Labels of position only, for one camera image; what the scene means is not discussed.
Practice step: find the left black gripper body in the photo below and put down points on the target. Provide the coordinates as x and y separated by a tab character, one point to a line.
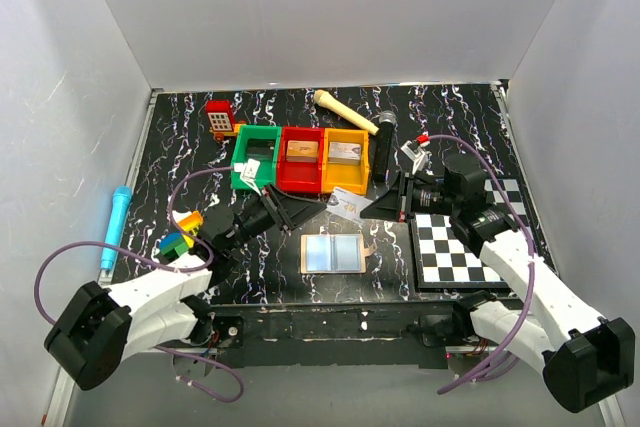
279	207

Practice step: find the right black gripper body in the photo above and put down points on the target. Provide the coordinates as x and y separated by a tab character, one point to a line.
404	199

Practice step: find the white diamond card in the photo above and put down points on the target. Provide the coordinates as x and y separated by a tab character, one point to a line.
347	205

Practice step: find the beige leather card holder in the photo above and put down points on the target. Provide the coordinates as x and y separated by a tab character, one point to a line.
335	253

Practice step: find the blue plastic card sleeves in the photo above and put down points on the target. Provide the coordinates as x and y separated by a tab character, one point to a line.
334	253

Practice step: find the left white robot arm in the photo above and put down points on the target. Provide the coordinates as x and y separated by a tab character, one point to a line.
101	327

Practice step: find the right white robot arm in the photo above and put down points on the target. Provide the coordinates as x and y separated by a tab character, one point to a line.
582	357

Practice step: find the card box in red bin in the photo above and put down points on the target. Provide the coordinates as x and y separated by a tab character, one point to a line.
301	151

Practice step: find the card box in yellow bin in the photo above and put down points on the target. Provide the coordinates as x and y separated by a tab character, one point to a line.
344	153

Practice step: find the red plastic bin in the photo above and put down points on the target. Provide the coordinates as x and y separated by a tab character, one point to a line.
295	177

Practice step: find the black white chessboard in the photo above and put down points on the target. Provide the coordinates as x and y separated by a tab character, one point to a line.
441	261

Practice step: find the yellow plastic bin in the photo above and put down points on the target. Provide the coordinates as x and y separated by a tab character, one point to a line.
352	175

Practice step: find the green plastic bin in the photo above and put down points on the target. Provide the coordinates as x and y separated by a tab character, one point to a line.
259	146

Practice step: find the black microphone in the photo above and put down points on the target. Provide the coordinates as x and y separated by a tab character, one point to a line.
383	145

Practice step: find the yellow green toy block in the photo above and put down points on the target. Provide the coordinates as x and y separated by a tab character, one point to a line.
175	244

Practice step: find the red toy block building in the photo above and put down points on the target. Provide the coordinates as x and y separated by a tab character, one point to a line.
223	123

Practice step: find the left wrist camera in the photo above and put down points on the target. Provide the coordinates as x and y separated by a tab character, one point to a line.
249	173

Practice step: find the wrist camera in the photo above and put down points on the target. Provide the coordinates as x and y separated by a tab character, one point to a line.
416	150
249	173

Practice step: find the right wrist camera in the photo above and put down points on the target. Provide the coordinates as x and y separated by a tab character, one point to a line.
416	150

